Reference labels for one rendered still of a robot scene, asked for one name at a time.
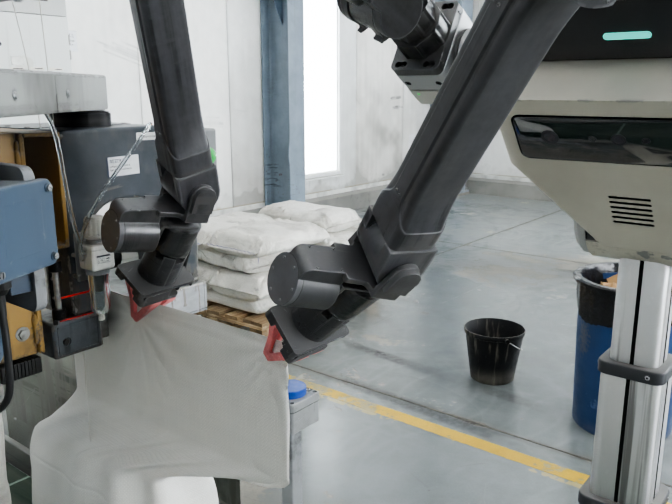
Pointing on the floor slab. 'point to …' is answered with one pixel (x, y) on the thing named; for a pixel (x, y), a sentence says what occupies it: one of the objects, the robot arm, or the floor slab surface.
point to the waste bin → (595, 340)
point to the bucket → (493, 349)
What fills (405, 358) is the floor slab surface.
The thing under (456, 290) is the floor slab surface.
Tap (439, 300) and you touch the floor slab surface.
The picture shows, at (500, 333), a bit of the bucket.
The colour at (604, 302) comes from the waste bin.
